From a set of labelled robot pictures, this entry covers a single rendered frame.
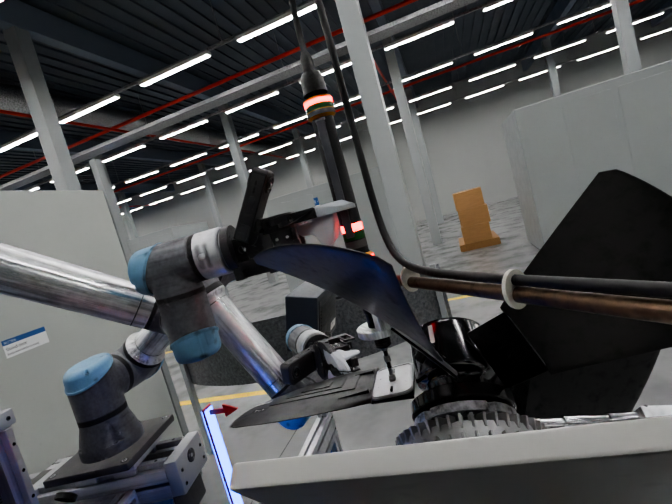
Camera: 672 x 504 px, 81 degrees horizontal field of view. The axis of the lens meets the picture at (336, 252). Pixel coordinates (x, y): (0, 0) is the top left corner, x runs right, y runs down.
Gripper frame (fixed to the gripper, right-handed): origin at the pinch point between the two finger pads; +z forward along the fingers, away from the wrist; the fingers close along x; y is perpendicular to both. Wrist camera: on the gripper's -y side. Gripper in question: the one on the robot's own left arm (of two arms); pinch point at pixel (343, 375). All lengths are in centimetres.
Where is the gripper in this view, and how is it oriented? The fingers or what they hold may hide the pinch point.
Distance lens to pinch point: 75.3
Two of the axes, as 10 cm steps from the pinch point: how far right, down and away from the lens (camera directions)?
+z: 3.8, -0.2, -9.2
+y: 9.1, -1.8, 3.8
